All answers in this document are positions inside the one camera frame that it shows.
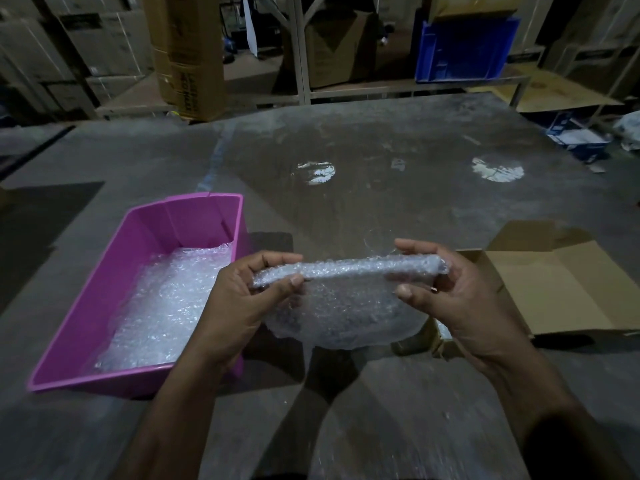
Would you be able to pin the open brown carton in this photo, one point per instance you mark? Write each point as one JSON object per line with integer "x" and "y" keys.
{"x": 340, "y": 49}

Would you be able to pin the pile of bubble wrap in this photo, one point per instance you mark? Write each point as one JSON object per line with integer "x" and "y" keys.
{"x": 160, "y": 314}

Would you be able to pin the person's left forearm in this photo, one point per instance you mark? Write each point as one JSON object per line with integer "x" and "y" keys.
{"x": 175, "y": 424}

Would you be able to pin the white plastic bag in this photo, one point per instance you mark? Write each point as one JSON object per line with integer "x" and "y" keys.
{"x": 629, "y": 129}

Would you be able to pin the grey metal storage rack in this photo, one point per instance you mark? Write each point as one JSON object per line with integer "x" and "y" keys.
{"x": 298, "y": 49}

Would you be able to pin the person's left hand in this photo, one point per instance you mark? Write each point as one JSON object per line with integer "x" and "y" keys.
{"x": 235, "y": 319}

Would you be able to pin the small dark object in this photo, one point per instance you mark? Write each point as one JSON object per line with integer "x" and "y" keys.
{"x": 228, "y": 49}

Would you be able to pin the person's right forearm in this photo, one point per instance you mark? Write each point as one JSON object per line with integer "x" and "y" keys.
{"x": 550, "y": 419}

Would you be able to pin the blue plastic crate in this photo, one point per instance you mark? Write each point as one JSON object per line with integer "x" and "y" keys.
{"x": 465, "y": 49}

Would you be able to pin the dark blue product box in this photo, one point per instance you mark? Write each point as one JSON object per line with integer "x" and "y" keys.
{"x": 557, "y": 119}

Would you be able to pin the person's right hand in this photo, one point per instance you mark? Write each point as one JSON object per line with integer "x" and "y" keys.
{"x": 475, "y": 314}

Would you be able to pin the flat cardboard sheet with tape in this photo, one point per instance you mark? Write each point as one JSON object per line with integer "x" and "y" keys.
{"x": 475, "y": 4}

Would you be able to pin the tall narrow cardboard carton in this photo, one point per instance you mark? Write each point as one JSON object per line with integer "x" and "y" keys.
{"x": 190, "y": 49}

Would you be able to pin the small brown cardboard box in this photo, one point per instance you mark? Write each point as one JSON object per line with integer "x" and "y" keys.
{"x": 565, "y": 289}

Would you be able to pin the flattened printed cardboard sheet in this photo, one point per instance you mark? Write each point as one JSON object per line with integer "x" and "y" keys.
{"x": 550, "y": 89}

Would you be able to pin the white paper sheet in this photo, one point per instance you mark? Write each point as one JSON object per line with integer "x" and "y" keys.
{"x": 249, "y": 24}

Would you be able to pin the pink plastic bin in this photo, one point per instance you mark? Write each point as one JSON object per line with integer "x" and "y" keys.
{"x": 190, "y": 219}

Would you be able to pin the blue and white product box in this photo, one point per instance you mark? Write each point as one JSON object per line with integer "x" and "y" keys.
{"x": 582, "y": 142}

